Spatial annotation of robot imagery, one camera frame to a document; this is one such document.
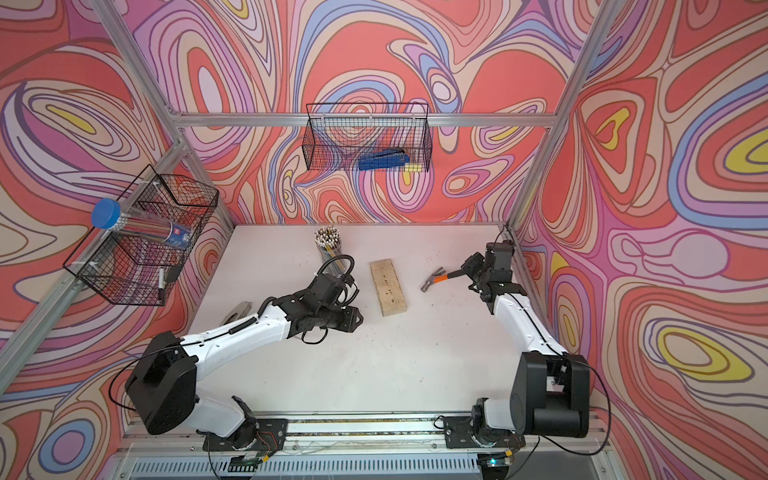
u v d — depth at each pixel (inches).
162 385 16.6
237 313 36.6
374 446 28.8
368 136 36.7
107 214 24.3
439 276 38.9
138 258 29.5
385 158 35.4
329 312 27.7
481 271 28.7
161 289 28.2
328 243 35.8
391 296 37.7
